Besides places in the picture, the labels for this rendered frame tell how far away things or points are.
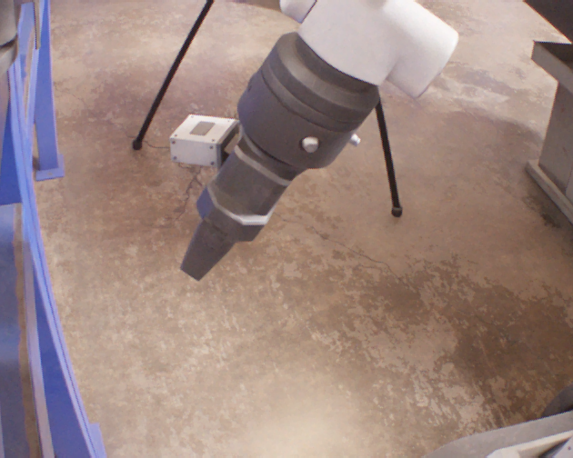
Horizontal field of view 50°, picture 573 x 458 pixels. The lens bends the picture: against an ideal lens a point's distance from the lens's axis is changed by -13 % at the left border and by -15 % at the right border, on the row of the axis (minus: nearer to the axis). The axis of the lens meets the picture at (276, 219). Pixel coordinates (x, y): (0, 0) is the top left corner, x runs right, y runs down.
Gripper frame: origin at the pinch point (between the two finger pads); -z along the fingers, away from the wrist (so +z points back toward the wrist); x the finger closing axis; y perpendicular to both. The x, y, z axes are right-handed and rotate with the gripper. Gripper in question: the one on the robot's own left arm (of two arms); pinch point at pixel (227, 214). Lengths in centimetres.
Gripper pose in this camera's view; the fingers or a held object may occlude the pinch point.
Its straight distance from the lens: 61.7
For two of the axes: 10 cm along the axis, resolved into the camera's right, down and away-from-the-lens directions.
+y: -8.3, -5.5, -0.7
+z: 4.6, -6.2, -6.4
